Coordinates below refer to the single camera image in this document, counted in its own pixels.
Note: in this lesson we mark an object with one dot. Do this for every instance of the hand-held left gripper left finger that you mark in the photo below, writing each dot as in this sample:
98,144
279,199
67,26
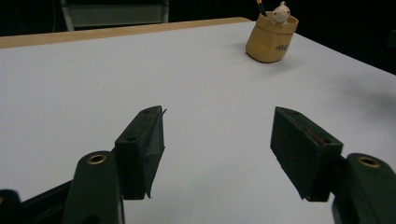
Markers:
138,155

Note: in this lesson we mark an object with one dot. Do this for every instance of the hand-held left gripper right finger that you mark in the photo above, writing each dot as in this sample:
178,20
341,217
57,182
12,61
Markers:
302,155

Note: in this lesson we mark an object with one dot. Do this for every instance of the tan pen holder with figurine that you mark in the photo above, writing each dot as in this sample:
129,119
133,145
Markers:
267,43

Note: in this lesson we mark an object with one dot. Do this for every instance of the white cover board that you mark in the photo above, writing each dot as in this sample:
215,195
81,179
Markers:
202,87

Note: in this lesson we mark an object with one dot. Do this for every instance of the wooden table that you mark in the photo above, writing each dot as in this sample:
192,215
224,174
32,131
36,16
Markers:
93,33

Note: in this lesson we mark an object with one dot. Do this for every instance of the white metal table frame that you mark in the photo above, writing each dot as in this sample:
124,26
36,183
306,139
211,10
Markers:
115,15

